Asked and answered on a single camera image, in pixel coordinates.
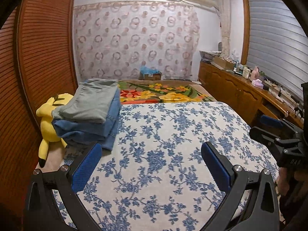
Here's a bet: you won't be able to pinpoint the grey-green shorts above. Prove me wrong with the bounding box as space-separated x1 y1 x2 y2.
52 78 121 124

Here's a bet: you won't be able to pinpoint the person's right hand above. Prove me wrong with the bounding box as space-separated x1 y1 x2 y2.
277 167 307 197

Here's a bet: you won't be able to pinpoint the wooden sideboard cabinet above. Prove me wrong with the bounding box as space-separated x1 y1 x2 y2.
198 61 303 128

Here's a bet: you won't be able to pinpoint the pink item on sideboard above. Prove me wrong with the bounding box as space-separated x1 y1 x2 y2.
252 79 264 89

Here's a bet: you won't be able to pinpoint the yellow plush toy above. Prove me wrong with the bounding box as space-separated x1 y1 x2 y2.
36 93 73 168

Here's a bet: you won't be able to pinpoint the folded blue jeans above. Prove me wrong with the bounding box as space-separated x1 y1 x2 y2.
52 90 121 151

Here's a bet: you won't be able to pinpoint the grey window blind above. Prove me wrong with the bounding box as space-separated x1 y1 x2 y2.
246 0 307 98

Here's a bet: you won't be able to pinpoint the cardboard box on sideboard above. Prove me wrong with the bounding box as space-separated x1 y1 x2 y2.
213 56 234 70

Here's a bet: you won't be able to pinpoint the blue floral bed sheet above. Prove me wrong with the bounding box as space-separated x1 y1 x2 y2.
51 101 280 231

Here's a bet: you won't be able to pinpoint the beige side curtain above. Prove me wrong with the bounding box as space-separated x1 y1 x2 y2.
218 0 231 58

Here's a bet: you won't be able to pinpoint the colourful flower blanket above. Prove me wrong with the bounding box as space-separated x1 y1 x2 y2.
118 80 216 104

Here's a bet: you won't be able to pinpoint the cardboard box with blue bag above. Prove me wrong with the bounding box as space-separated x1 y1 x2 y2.
139 66 161 81

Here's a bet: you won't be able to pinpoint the brown louvered wardrobe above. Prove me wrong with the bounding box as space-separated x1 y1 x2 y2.
1 0 77 226

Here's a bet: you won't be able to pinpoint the circle patterned curtain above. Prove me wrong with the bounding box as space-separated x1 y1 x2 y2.
73 1 200 80

